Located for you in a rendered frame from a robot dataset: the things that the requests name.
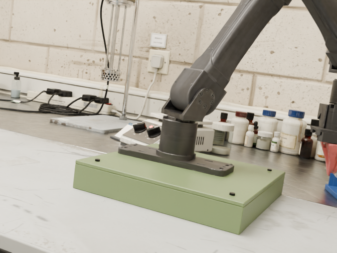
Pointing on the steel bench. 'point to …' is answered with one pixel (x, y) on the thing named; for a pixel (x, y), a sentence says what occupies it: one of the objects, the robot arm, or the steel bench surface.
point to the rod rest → (331, 186)
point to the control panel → (143, 134)
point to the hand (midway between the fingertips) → (330, 172)
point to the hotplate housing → (205, 145)
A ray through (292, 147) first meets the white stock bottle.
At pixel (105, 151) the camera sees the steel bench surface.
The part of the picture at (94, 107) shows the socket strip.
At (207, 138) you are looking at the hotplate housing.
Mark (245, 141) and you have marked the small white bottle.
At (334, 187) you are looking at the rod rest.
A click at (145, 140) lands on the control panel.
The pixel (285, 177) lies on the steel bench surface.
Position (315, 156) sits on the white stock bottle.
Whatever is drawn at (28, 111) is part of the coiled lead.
